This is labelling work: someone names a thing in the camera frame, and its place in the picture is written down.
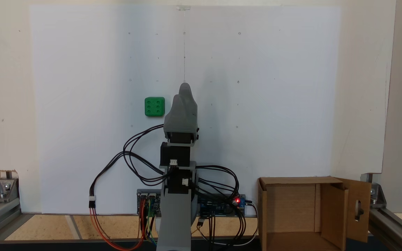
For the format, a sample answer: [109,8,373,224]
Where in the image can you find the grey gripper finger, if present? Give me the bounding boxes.
[164,94,187,128]
[179,83,198,128]

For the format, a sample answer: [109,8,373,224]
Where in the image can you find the green dice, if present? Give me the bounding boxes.
[144,97,165,117]

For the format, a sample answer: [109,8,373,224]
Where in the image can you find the small motor driver board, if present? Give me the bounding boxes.
[136,189,162,217]

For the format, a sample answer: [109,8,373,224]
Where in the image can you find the white paper sheet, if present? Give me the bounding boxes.
[29,5,341,215]

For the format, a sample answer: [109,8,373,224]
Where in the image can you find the blue circuit board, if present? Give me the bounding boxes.
[198,193,247,217]

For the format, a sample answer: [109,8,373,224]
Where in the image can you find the brown cardboard box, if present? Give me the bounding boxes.
[258,176,372,251]

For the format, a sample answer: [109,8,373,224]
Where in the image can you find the black gripper motor cable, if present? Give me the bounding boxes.
[122,124,169,186]

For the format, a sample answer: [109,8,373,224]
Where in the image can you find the black cable bundle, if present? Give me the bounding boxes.
[194,165,247,245]

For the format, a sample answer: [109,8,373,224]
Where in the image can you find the black cable with white connector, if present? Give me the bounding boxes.
[89,152,166,209]

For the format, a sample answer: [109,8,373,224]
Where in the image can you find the coloured jumper wires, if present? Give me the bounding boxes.
[139,199,158,245]

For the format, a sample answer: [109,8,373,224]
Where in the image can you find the orange and red wires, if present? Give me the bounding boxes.
[89,207,146,251]

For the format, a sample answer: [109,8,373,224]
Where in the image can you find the metal corner bracket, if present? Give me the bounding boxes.
[0,178,19,203]
[361,173,387,209]

